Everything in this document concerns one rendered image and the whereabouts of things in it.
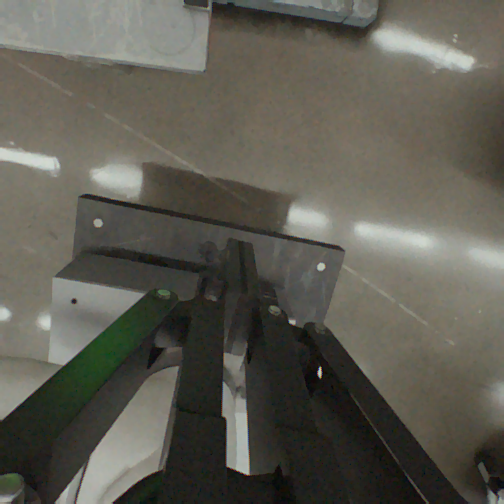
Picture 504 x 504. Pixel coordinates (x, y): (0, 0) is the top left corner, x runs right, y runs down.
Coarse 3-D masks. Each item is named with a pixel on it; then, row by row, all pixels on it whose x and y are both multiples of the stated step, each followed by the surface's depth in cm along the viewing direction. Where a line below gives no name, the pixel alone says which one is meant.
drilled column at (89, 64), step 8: (64, 56) 71; (80, 64) 79; (88, 64) 78; (96, 64) 76; (104, 64) 76; (112, 64) 74; (120, 64) 78; (112, 72) 86; (120, 72) 84; (128, 72) 85
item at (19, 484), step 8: (0, 480) 6; (8, 480) 6; (16, 480) 7; (0, 488) 6; (8, 488) 6; (16, 488) 6; (24, 488) 7; (32, 488) 7; (0, 496) 6; (8, 496) 6; (16, 496) 6; (24, 496) 7; (32, 496) 7
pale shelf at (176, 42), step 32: (0, 0) 43; (32, 0) 43; (64, 0) 44; (96, 0) 44; (128, 0) 44; (160, 0) 44; (0, 32) 44; (32, 32) 44; (64, 32) 45; (96, 32) 45; (128, 32) 45; (160, 32) 45; (192, 32) 46; (128, 64) 48; (160, 64) 46; (192, 64) 47
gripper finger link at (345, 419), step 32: (320, 352) 13; (320, 384) 13; (352, 384) 12; (320, 416) 13; (352, 416) 11; (384, 416) 11; (352, 448) 11; (384, 448) 10; (416, 448) 10; (352, 480) 11; (384, 480) 10; (416, 480) 9; (448, 480) 9
